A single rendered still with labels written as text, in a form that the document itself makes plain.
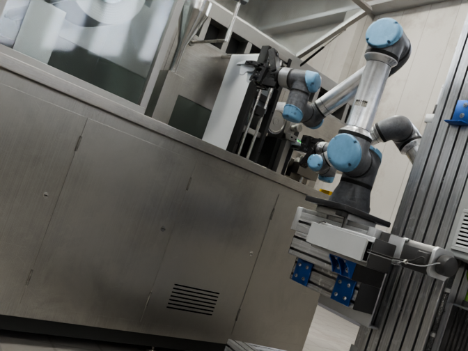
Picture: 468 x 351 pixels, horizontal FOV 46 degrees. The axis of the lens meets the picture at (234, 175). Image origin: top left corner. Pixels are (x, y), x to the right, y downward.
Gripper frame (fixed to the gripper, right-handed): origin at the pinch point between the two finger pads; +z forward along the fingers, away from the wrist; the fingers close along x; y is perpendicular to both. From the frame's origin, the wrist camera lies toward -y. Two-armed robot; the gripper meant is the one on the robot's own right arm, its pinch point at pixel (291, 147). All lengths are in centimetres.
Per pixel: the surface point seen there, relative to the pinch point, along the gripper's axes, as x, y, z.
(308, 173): -12.5, -9.6, -6.0
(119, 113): 115, -22, -31
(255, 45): 21, 49, 31
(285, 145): 10.7, -1.6, -6.7
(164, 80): 82, 3, 4
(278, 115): 17.6, 11.9, -1.9
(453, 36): -272, 198, 111
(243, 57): 41, 33, 11
